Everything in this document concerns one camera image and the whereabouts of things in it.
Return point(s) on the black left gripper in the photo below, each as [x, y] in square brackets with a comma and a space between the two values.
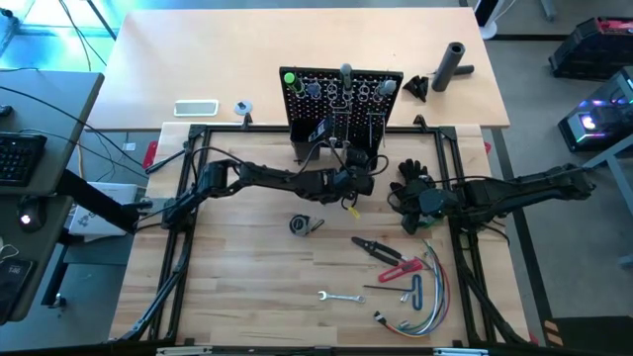
[358, 180]

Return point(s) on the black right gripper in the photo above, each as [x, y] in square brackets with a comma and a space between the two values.
[437, 203]

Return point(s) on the small silver combination wrench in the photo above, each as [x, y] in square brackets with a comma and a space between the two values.
[346, 144]

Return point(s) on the black work glove green cuff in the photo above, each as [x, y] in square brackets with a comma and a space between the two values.
[410, 173]

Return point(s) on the black tool with white labels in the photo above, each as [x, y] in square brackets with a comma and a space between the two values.
[320, 129]

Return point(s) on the grey black tape measure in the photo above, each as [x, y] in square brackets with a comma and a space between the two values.
[300, 225]

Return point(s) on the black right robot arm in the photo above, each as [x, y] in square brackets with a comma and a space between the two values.
[534, 190]

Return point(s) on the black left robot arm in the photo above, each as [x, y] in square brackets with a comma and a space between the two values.
[277, 178]

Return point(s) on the short black pegboard bin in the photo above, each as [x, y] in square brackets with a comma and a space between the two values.
[372, 147]

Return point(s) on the tall black pegboard bin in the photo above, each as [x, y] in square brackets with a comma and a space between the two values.
[304, 143]

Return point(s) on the chrome socket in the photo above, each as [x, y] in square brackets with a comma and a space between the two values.
[404, 296]
[403, 324]

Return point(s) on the black metal pegboard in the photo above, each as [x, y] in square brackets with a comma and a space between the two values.
[363, 106]

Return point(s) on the grey cylinder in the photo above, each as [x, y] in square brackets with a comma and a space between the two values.
[447, 66]

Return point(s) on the short black rod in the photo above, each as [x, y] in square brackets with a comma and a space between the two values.
[465, 70]

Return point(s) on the white rectangular tray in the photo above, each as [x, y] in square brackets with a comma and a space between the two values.
[196, 107]

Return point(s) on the white fan base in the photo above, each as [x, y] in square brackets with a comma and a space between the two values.
[494, 25]

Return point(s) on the light wooden table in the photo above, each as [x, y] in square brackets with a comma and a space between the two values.
[198, 49]

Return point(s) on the grey table legs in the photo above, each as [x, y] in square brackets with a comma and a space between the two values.
[613, 173]

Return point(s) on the computer case with coloured lights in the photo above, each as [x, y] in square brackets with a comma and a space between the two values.
[598, 116]

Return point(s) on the white cardboard box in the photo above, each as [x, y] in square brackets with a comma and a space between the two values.
[109, 193]

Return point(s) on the black and red case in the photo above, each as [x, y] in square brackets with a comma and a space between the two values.
[593, 44]

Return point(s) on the black support beam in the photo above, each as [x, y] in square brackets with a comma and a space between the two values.
[94, 198]

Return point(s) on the dark grey desk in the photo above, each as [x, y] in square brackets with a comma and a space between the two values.
[49, 99]

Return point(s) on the black computer mouse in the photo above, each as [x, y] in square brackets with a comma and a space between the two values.
[32, 216]

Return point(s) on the black keyboard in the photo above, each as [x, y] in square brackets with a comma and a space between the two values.
[20, 158]

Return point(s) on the black smartphone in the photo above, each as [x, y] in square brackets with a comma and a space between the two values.
[15, 287]

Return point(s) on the black aluminium table frame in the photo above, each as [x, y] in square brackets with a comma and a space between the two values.
[222, 129]

